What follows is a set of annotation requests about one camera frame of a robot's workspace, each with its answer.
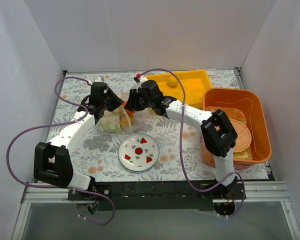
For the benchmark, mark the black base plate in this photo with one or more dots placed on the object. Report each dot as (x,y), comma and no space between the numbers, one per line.
(157,195)

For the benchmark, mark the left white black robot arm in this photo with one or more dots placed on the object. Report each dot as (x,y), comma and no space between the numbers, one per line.
(52,160)

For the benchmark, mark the round woven bamboo basket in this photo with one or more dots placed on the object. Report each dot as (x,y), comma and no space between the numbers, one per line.
(244,137)

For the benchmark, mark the green bamboo placemat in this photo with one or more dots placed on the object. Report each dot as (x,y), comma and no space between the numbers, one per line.
(246,155)

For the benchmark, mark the clear zip top bag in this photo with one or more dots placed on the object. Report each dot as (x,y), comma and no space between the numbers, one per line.
(110,121)

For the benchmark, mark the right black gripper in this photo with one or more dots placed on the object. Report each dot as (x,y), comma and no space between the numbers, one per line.
(133,100)

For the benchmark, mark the yellow plastic tray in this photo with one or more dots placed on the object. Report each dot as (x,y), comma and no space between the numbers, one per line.
(194,82)

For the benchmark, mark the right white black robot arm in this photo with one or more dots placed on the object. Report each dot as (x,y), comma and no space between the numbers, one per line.
(218,133)

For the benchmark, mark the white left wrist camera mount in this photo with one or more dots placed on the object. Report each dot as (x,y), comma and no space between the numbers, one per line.
(98,80)

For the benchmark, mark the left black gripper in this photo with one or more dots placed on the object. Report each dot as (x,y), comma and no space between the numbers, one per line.
(100,110)

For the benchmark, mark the smooth fake yellow lemon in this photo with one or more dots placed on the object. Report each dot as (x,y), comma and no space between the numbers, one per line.
(172,82)

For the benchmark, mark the wrinkled fake yellow lemon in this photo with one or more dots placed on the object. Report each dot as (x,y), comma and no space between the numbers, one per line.
(126,121)

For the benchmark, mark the watermelon pattern ceramic plate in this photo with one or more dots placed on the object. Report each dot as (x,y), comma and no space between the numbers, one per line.
(138,152)

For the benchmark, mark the orange plastic tub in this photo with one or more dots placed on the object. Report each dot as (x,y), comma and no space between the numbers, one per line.
(240,105)

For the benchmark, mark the fake orange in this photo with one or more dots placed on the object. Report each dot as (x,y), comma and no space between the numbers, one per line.
(128,110)

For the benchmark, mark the aluminium frame rail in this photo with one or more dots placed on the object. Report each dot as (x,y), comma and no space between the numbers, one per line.
(265,213)

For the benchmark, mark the floral pattern table mat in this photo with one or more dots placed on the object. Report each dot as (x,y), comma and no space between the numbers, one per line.
(180,153)

